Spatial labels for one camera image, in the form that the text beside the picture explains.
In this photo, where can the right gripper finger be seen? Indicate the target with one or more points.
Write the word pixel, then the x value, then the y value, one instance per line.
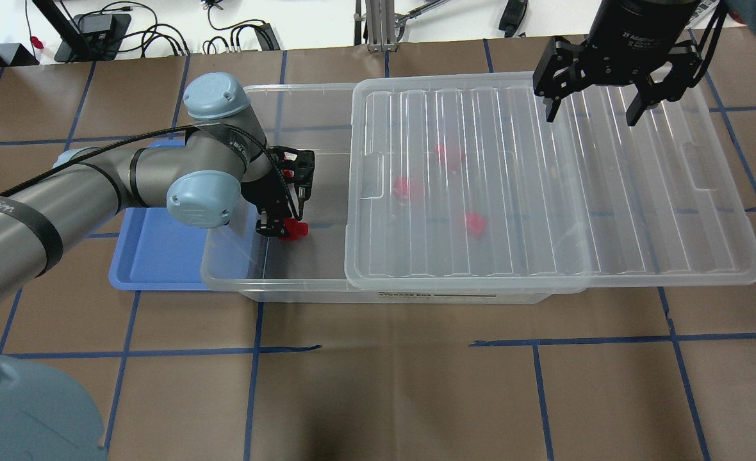
pixel 558 74
pixel 684 74

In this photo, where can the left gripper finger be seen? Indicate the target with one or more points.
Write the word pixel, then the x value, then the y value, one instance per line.
pixel 271 227

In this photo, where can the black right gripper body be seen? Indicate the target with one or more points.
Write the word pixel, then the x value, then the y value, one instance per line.
pixel 634 29

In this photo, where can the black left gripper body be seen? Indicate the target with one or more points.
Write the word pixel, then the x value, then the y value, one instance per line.
pixel 280 203

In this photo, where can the red block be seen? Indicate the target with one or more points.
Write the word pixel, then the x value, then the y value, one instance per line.
pixel 475 224
pixel 407 190
pixel 294 229
pixel 450 157

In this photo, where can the clear plastic box lid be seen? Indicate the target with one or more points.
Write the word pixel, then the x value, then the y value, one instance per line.
pixel 661 204

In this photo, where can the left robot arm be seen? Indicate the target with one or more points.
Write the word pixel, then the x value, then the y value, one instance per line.
pixel 197 172

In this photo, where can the clear plastic storage box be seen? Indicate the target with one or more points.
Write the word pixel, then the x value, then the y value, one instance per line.
pixel 365 246

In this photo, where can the red block under lid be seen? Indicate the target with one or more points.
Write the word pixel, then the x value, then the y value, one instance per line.
pixel 475 224
pixel 407 190
pixel 450 157

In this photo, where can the blue plastic tray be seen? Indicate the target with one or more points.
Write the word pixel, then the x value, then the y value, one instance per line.
pixel 155 252

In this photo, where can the black power brick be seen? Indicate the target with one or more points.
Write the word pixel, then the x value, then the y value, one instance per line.
pixel 96 37

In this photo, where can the aluminium frame post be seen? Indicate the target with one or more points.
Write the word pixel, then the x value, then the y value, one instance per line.
pixel 376 25

